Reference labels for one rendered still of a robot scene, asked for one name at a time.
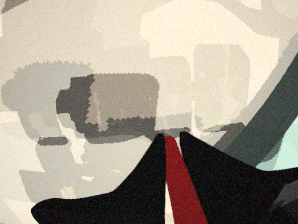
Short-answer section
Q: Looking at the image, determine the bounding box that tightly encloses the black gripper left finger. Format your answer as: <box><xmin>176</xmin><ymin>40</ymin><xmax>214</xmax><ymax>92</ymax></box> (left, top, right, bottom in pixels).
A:
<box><xmin>31</xmin><ymin>133</ymin><xmax>166</xmax><ymax>224</ymax></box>

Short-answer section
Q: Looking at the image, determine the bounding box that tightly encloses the dark red peg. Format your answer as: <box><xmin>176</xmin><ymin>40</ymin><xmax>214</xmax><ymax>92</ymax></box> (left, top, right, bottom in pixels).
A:
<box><xmin>164</xmin><ymin>136</ymin><xmax>208</xmax><ymax>224</ymax></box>

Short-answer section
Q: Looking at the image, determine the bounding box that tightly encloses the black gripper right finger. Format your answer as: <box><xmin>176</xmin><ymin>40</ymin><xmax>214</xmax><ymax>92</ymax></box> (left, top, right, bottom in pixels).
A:
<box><xmin>180</xmin><ymin>131</ymin><xmax>298</xmax><ymax>224</ymax></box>

